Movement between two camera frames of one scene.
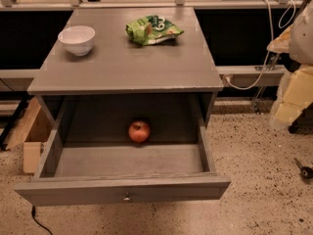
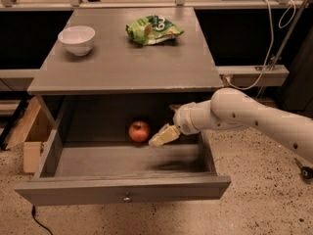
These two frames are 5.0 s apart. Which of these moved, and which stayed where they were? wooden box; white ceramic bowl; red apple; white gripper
Moved: white gripper
Stayed: red apple; white ceramic bowl; wooden box
